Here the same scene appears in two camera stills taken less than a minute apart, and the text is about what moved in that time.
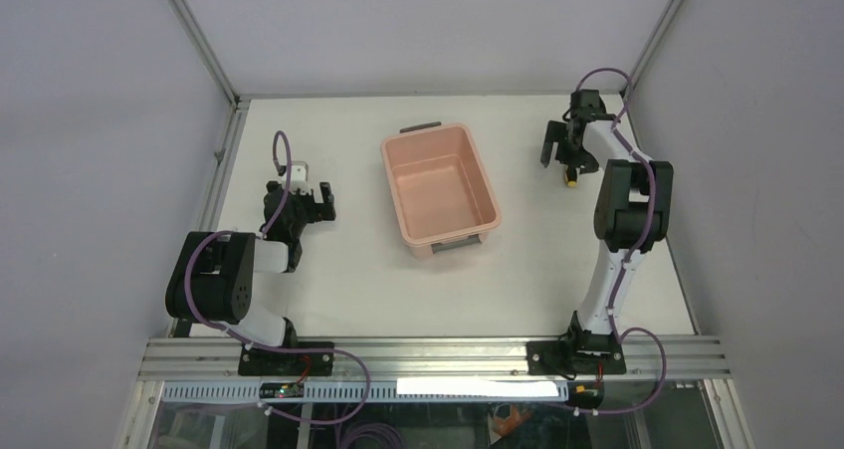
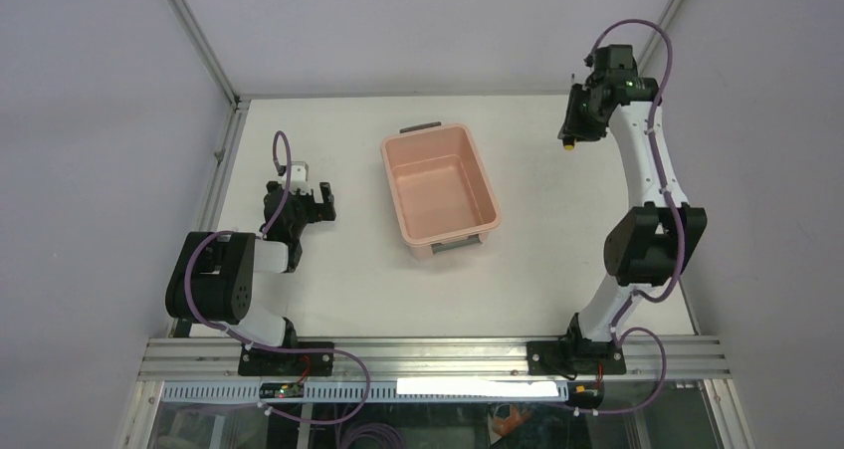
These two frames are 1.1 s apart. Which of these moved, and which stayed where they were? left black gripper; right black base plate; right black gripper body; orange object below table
Moved: right black gripper body
Stayed: right black base plate; left black gripper; orange object below table
